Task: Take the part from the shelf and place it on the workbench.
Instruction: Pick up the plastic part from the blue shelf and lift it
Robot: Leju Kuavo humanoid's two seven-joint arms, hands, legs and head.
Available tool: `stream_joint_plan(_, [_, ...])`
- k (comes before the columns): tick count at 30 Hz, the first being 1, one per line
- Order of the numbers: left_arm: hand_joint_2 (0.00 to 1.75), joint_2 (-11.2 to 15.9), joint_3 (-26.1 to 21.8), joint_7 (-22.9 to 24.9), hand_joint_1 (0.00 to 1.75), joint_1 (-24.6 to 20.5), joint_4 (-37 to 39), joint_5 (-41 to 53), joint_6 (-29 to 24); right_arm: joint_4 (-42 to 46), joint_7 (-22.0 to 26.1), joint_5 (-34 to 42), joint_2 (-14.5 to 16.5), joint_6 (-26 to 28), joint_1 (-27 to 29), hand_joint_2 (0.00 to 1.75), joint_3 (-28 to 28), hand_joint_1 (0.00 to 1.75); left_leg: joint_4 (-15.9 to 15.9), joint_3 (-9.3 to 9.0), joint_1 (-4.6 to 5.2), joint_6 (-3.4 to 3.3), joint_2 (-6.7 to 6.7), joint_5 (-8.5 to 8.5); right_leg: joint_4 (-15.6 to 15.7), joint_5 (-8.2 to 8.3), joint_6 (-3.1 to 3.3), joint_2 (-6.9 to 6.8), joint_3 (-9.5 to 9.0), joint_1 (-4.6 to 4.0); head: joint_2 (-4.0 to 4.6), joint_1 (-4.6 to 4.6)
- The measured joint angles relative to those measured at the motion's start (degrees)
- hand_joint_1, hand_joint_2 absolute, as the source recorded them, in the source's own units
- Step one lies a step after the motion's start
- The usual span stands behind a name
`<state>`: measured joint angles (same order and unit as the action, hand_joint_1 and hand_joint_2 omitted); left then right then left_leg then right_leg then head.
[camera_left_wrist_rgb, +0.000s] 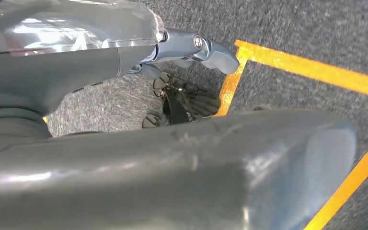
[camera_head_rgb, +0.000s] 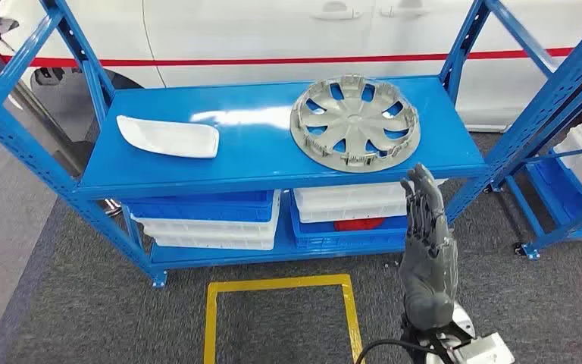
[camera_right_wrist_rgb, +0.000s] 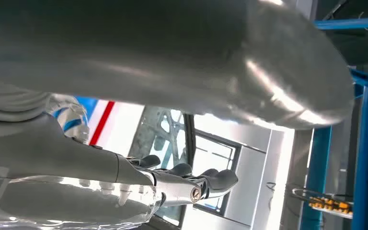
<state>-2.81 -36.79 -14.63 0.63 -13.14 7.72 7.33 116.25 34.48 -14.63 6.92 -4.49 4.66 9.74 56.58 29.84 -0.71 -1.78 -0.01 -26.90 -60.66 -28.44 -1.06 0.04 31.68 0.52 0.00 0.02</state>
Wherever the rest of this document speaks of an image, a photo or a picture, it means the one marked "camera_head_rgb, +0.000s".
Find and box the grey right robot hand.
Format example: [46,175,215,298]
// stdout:
[399,163,459,333]

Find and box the grey plastic wheel hubcap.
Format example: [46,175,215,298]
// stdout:
[289,74,421,174]

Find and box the red part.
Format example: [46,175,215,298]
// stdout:
[333,217,386,233]

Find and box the blue metal shelf rack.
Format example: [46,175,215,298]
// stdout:
[487,60,582,261]
[0,0,582,289]

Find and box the white mirror cover part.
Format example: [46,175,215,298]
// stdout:
[116,115,221,159]

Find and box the blue plastic crate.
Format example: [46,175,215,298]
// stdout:
[289,193,408,251]
[527,150,582,228]

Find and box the yellow floor tape square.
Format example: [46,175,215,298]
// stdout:
[202,273,365,364]

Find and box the white car with red stripe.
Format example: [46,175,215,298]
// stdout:
[0,0,582,133]

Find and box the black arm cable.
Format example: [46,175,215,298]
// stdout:
[355,339,433,364]

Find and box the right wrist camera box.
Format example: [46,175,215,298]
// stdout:
[452,332,516,364]

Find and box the chrome stanchion post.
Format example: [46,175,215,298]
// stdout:
[0,44,122,218]

